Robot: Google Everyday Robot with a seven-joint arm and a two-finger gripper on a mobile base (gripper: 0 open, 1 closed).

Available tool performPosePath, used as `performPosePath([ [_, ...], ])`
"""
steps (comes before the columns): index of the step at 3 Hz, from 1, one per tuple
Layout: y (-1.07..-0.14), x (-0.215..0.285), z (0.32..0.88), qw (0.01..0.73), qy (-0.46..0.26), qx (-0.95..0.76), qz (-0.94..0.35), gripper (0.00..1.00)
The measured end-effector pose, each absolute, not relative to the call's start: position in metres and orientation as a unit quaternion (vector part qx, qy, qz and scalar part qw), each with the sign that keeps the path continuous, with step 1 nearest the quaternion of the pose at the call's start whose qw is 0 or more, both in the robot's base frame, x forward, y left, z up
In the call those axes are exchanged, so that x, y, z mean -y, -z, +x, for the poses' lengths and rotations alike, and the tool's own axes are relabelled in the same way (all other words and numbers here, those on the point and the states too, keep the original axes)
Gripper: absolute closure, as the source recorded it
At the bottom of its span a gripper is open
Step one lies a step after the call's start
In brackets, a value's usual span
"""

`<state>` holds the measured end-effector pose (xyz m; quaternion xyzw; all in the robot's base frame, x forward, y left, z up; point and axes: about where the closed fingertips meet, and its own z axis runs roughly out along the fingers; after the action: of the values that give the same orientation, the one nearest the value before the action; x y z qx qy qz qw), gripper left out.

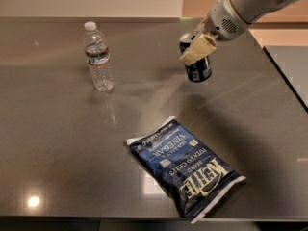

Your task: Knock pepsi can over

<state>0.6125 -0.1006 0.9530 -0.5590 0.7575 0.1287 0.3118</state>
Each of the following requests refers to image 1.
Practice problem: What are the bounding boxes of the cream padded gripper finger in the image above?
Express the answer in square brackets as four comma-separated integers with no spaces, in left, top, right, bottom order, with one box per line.
[180,19,218,65]

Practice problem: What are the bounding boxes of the blue kettle chips bag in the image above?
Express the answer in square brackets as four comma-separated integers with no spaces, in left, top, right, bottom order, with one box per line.
[126,116,245,224]

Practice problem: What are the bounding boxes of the clear plastic water bottle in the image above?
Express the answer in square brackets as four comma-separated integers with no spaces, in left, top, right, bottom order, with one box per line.
[83,21,115,91]

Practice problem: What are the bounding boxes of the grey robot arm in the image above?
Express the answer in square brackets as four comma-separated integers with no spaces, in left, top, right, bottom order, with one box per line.
[180,0,299,65]

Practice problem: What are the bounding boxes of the blue pepsi can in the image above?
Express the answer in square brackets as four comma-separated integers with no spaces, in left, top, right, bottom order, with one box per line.
[179,32,212,83]

